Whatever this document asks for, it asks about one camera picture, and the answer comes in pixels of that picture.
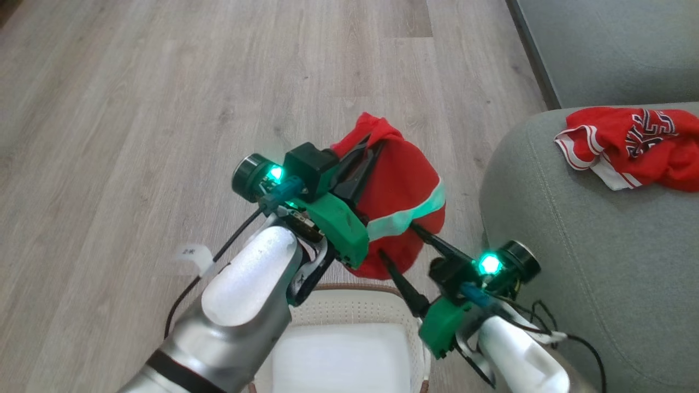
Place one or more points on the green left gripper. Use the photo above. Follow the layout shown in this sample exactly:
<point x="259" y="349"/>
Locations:
<point x="338" y="224"/>

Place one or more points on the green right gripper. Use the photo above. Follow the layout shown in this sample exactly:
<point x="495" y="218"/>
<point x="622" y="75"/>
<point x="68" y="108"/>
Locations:
<point x="445" y="327"/>

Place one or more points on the red basketball shorts white stripe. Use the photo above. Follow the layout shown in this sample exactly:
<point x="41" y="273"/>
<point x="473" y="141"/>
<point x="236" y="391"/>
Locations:
<point x="404" y="180"/>

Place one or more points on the red basketball jersey with lettering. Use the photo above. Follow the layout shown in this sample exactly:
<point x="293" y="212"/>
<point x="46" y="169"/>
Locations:
<point x="611" y="136"/>

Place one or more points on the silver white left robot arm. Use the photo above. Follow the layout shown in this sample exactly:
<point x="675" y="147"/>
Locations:
<point x="246" y="289"/>

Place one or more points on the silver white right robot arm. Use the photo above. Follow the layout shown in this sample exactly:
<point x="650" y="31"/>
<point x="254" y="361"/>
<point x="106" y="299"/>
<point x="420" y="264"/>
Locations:
<point x="519" y="355"/>

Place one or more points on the grey fabric sofa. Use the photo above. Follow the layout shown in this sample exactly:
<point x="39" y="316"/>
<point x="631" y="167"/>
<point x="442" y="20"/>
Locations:
<point x="600" y="245"/>

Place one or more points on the grey sofa seat cushion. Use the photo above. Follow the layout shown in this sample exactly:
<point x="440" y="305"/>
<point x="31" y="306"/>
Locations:
<point x="611" y="49"/>

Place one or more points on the white plastic laundry basket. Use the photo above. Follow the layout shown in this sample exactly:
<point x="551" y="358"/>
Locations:
<point x="349" y="305"/>

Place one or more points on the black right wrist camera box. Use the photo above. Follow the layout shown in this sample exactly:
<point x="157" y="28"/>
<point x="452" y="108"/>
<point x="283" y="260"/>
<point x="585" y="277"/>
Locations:
<point x="450" y="275"/>

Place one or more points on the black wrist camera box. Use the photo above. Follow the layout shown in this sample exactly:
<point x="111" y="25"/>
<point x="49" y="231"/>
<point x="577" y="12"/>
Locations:
<point x="308" y="164"/>
<point x="450" y="275"/>

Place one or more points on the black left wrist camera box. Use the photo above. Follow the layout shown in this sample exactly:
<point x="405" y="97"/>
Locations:
<point x="308" y="164"/>

